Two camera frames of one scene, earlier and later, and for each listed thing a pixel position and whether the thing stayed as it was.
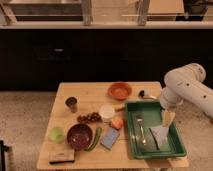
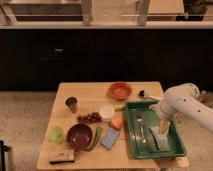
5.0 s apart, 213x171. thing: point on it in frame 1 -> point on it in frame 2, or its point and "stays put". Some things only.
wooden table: (85, 128) stays put
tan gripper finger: (168, 117) -> (163, 126)
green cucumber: (98, 134) stays put
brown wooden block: (62, 156) stays put
